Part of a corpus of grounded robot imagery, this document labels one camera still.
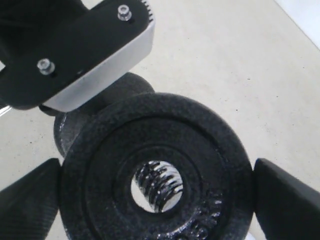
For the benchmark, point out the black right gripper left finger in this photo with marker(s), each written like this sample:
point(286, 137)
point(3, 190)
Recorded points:
point(29, 206)

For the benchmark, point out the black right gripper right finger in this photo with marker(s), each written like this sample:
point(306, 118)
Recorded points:
point(285, 207)

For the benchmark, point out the black weight plate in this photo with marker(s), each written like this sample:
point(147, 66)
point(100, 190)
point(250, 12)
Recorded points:
point(99, 199)

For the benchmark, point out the chrome dumbbell bar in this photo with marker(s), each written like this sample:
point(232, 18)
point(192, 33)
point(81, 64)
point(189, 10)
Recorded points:
point(160, 183)

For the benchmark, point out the black weight plate end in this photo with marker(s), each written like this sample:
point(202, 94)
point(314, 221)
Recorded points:
point(67, 125)

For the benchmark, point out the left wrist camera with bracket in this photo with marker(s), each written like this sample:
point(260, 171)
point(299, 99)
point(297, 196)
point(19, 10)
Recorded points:
point(60, 54)

